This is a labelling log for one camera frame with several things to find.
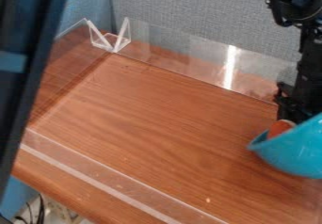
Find clear acrylic front barrier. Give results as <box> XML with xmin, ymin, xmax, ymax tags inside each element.
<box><xmin>20</xmin><ymin>129</ymin><xmax>229</xmax><ymax>224</ymax></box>

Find clear acrylic back barrier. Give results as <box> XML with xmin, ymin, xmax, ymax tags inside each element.
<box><xmin>119</xmin><ymin>19</ymin><xmax>296</xmax><ymax>103</ymax></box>

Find blue plastic bowl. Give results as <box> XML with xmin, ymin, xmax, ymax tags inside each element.
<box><xmin>248</xmin><ymin>113</ymin><xmax>322</xmax><ymax>179</ymax></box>

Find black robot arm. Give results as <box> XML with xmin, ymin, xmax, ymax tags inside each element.
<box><xmin>266</xmin><ymin>0</ymin><xmax>322</xmax><ymax>123</ymax></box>

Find clear acrylic corner bracket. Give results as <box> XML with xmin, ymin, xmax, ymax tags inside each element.
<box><xmin>86</xmin><ymin>18</ymin><xmax>133</xmax><ymax>53</ymax></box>

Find dark blue foreground object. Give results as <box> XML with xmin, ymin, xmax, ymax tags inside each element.
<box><xmin>0</xmin><ymin>0</ymin><xmax>67</xmax><ymax>200</ymax></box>

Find brown toy mushroom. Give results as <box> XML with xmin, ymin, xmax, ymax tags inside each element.
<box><xmin>268</xmin><ymin>120</ymin><xmax>297</xmax><ymax>138</ymax></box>

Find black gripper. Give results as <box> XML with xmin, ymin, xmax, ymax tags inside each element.
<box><xmin>274</xmin><ymin>81</ymin><xmax>322</xmax><ymax>125</ymax></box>

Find clear acrylic left barrier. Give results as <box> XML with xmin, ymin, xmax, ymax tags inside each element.
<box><xmin>55</xmin><ymin>18</ymin><xmax>90</xmax><ymax>40</ymax></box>

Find black floor cables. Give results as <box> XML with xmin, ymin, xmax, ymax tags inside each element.
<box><xmin>0</xmin><ymin>193</ymin><xmax>48</xmax><ymax>224</ymax></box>

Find clear acrylic barrier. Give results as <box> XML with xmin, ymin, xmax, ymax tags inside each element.
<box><xmin>55</xmin><ymin>18</ymin><xmax>90</xmax><ymax>40</ymax></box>
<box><xmin>119</xmin><ymin>19</ymin><xmax>296</xmax><ymax>103</ymax></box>
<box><xmin>20</xmin><ymin>129</ymin><xmax>229</xmax><ymax>224</ymax></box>

